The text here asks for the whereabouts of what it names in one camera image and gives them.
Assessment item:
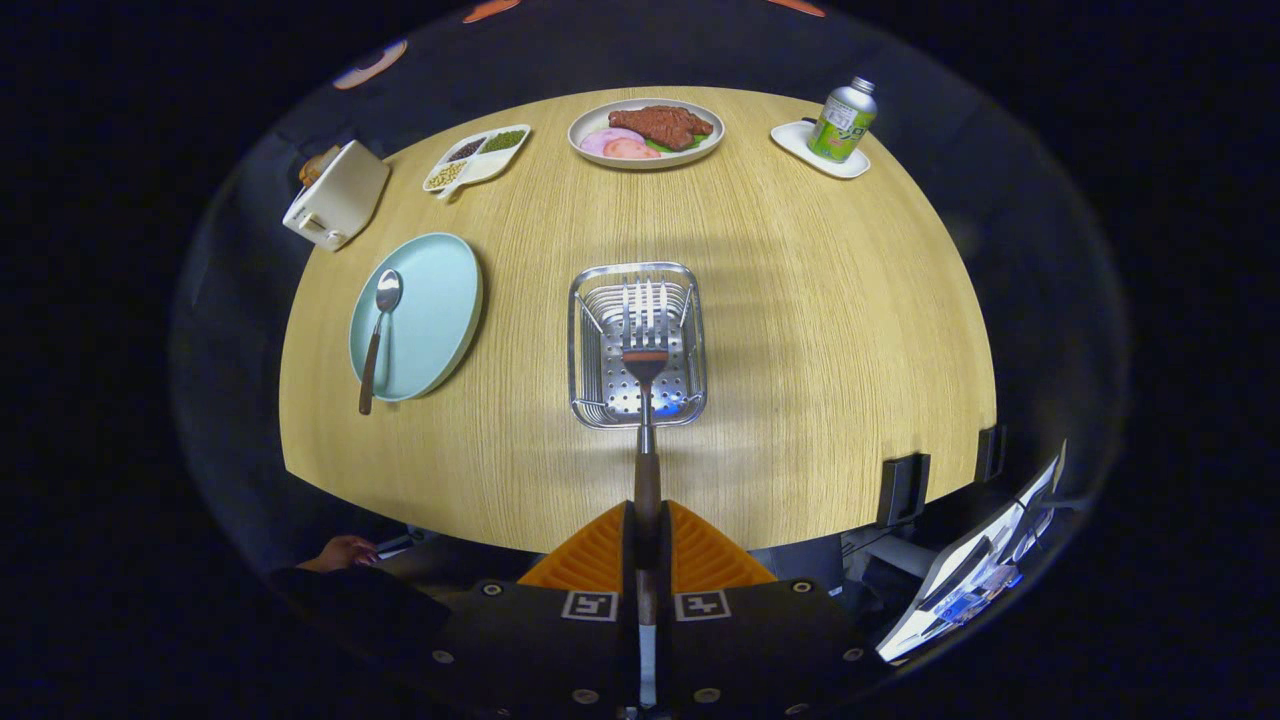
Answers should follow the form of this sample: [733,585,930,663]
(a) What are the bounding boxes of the white divided snack dish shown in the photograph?
[422,124,532,201]

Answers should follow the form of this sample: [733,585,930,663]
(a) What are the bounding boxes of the wooden handled spoon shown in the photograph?
[358,268,404,416]

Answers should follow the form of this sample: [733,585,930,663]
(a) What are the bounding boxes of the brown grilled steak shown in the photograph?
[635,105,715,152]

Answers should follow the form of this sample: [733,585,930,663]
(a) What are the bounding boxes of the white coaster tray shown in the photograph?
[770,120,872,180]

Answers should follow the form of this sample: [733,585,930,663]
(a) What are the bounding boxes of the perforated metal basket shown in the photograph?
[568,262,708,429]

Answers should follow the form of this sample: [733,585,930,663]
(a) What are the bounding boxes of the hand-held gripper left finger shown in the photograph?
[415,502,641,717]

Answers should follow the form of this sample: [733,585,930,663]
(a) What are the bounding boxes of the computer monitor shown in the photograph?
[877,440,1068,663]

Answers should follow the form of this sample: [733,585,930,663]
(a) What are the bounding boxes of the pale pink ham slice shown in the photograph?
[580,127,646,156]

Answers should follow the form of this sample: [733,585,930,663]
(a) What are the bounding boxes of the dark grey case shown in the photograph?
[750,535,846,591]

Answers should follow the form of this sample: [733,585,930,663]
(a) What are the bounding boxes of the wooden handled fork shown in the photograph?
[620,280,671,631]

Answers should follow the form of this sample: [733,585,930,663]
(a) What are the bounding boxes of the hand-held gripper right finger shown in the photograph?
[655,500,881,717]

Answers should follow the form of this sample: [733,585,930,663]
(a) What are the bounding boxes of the white toaster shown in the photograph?
[283,140,391,252]

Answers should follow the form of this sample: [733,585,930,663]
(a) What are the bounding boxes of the light blue round plate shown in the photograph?
[348,232,485,403]

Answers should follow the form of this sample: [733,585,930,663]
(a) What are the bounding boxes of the green drink bottle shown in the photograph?
[806,77,879,164]

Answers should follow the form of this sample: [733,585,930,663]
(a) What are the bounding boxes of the round beige dinner plate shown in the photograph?
[567,98,726,170]

